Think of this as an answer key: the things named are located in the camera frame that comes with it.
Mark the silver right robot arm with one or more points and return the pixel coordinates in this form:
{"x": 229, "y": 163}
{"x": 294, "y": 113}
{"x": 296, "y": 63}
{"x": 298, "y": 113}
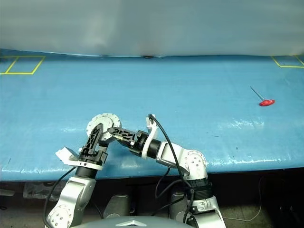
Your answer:
{"x": 194, "y": 164}

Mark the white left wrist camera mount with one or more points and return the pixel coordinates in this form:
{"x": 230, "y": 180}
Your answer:
{"x": 69, "y": 156}

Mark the dark grey rounded shape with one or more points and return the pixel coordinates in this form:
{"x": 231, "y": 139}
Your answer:
{"x": 116, "y": 206}
{"x": 178, "y": 204}

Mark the yellow tape outline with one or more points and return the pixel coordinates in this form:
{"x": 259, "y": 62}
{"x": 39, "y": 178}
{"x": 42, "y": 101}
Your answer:
{"x": 19, "y": 73}

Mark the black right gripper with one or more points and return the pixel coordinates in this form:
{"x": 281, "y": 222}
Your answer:
{"x": 139, "y": 145}

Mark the silver motor lid with circuit board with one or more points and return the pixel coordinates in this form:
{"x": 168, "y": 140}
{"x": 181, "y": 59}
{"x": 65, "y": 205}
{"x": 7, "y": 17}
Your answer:
{"x": 107, "y": 121}

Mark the grey robot torso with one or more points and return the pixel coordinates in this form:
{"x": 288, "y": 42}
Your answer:
{"x": 133, "y": 224}

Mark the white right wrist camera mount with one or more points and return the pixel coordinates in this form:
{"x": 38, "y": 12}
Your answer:
{"x": 153, "y": 133}

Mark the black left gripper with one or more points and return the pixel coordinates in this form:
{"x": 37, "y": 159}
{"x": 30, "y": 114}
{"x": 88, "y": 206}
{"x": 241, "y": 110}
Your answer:
{"x": 95, "y": 158}

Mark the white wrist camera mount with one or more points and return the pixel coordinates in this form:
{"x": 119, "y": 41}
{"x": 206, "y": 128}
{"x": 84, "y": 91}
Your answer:
{"x": 69, "y": 156}
{"x": 153, "y": 133}

